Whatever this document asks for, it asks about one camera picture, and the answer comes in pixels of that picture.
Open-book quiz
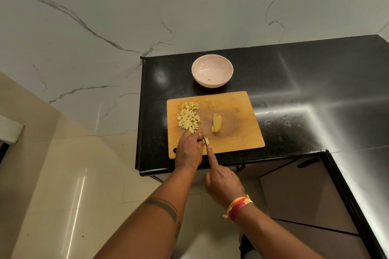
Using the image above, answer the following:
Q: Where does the person's right hand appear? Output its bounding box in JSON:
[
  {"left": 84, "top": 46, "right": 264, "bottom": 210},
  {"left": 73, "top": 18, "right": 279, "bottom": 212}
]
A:
[{"left": 204, "top": 146, "right": 247, "bottom": 209}]

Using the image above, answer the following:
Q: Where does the person's left hand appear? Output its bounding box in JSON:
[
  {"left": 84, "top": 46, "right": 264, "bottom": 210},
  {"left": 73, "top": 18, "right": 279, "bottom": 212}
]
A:
[{"left": 174, "top": 130, "right": 205, "bottom": 171}]

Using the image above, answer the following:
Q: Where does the pile of diced potato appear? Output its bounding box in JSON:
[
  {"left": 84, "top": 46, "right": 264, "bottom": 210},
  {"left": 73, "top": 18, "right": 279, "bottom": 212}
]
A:
[{"left": 176, "top": 101, "right": 201, "bottom": 134}]

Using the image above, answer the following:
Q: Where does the yellow potato half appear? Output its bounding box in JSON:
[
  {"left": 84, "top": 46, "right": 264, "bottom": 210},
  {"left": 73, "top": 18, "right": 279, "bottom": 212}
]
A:
[{"left": 212, "top": 113, "right": 223, "bottom": 133}]

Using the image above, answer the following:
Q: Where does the pink speckled bowl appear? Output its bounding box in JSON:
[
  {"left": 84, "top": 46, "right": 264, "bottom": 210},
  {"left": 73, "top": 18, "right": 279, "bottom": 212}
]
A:
[{"left": 191, "top": 54, "right": 234, "bottom": 89}]

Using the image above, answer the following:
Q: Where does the person's left forearm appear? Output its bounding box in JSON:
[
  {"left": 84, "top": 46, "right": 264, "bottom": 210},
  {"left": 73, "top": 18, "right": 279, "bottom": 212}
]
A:
[{"left": 93, "top": 165, "right": 198, "bottom": 259}]

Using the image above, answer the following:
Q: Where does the person's foot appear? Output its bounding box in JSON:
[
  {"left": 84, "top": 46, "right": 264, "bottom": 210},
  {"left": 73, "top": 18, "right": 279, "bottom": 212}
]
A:
[{"left": 238, "top": 233, "right": 256, "bottom": 259}]

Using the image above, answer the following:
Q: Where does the wooden cutting board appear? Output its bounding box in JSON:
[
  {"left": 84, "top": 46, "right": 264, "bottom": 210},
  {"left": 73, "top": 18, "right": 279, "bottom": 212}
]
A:
[{"left": 166, "top": 91, "right": 266, "bottom": 159}]

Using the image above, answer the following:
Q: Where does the red orange thread bracelet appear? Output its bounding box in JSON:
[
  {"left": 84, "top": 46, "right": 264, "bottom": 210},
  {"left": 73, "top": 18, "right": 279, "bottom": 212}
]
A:
[{"left": 222, "top": 194, "right": 253, "bottom": 222}]

